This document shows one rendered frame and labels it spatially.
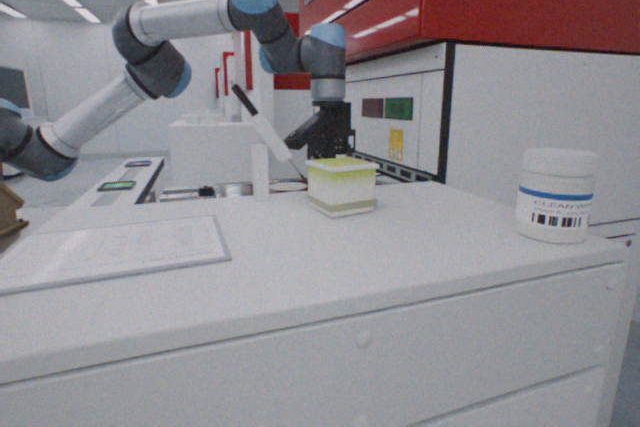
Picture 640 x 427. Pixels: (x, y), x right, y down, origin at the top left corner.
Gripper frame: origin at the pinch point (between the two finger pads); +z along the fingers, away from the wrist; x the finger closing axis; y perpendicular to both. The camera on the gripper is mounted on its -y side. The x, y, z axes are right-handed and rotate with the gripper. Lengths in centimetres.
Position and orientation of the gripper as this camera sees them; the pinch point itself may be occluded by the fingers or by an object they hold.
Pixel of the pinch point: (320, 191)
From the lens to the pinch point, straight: 81.5
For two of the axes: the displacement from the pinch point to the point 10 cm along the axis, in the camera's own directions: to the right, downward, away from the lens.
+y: 8.2, -1.3, 5.6
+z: 0.0, 9.8, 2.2
